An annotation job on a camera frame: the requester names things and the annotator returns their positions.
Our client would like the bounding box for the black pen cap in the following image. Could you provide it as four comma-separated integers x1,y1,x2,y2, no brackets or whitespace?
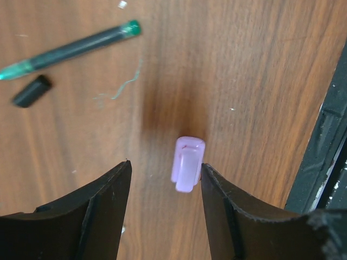
12,75,53,108

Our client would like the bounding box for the green pen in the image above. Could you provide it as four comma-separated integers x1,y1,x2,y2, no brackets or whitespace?
1,20,142,80

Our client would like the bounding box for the pink highlighter cap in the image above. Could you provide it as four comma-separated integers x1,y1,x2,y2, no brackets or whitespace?
171,136,205,193

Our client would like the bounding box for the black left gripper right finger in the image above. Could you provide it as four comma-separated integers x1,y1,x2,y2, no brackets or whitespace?
201,164,346,259

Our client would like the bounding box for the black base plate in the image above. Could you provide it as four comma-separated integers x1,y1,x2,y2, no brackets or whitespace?
285,46,346,214

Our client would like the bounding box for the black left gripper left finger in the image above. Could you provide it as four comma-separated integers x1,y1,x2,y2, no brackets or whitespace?
1,160,132,259

